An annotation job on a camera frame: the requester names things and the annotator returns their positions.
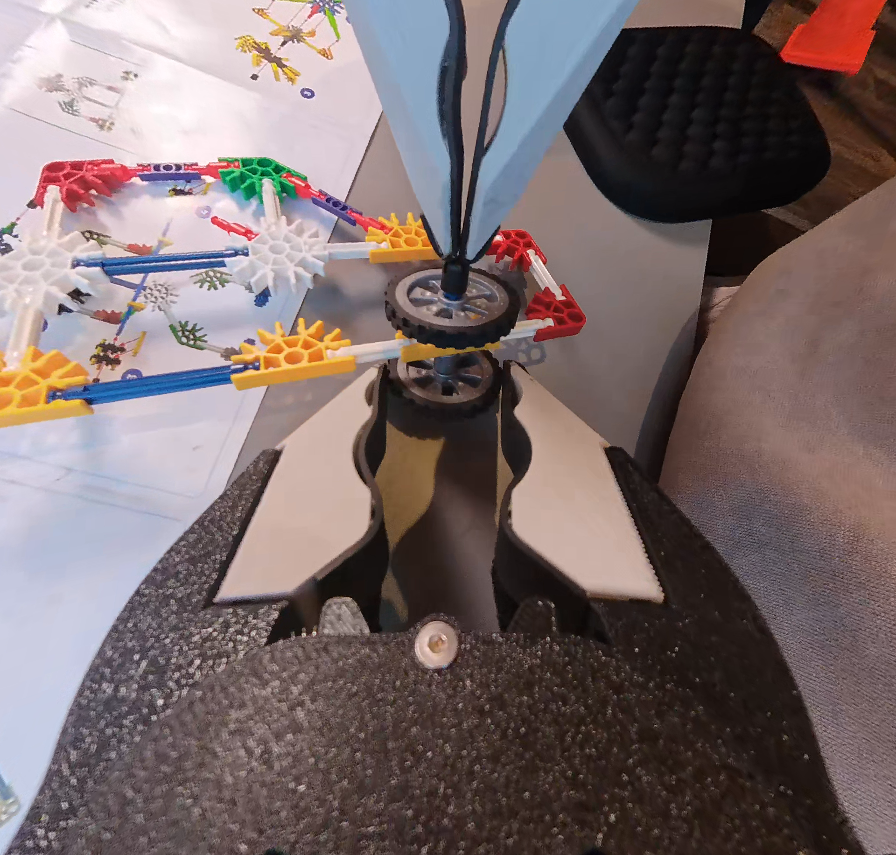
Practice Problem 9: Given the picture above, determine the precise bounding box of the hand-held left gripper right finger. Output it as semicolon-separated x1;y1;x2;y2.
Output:
497;368;663;632

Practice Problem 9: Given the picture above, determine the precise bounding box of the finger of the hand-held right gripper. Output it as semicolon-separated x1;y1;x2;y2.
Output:
462;0;659;259
329;0;460;257

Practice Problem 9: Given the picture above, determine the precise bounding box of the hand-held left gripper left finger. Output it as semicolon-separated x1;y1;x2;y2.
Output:
213;372;386;632

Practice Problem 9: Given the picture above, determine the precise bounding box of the colourful rod and connector model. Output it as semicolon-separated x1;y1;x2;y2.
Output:
0;155;589;429

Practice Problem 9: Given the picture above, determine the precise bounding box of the orange traffic cone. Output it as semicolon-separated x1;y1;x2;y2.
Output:
780;0;896;75

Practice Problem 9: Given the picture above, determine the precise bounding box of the white instruction sheet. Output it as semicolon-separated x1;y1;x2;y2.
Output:
0;0;421;828

